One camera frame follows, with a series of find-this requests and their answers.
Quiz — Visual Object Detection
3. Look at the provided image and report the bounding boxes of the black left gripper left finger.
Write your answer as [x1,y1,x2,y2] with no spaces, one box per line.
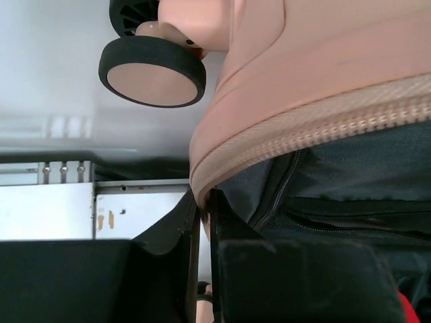
[133,191,200,322]

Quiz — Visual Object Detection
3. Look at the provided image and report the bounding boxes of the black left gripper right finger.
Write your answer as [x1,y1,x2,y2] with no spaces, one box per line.
[208,188,277,323]

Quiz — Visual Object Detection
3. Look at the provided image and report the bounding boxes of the pink hard-shell suitcase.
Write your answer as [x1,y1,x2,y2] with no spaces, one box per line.
[98,1,430,322]

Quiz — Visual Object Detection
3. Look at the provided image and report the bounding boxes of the red shorts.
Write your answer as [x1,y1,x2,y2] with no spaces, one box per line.
[398,292,420,323]

